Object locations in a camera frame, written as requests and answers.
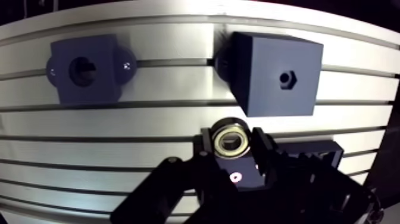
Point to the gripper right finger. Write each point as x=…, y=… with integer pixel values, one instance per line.
x=312, y=194

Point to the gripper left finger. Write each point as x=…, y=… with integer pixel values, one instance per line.
x=162, y=190

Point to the steel bearing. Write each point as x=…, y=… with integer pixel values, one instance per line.
x=231, y=139

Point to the dark blue-grey housing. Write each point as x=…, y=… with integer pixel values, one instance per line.
x=89, y=69

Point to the dark blue-grey block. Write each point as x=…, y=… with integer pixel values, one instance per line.
x=275, y=75

